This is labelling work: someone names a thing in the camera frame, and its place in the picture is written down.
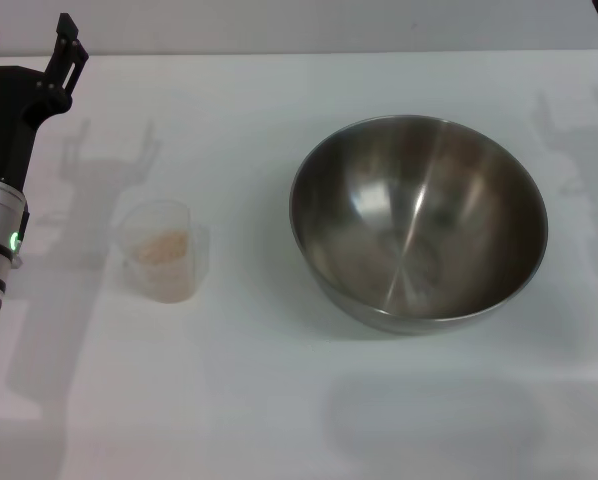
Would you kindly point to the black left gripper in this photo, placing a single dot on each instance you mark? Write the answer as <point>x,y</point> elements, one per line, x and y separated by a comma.
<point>9,100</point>

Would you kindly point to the stainless steel mixing bowl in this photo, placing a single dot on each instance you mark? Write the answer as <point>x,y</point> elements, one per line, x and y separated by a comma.
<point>419,220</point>

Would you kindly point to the rice grains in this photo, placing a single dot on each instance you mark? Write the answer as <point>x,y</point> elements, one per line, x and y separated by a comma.
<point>161,247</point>

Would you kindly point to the clear plastic measuring cup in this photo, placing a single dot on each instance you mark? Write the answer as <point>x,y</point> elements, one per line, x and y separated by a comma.
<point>154,280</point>

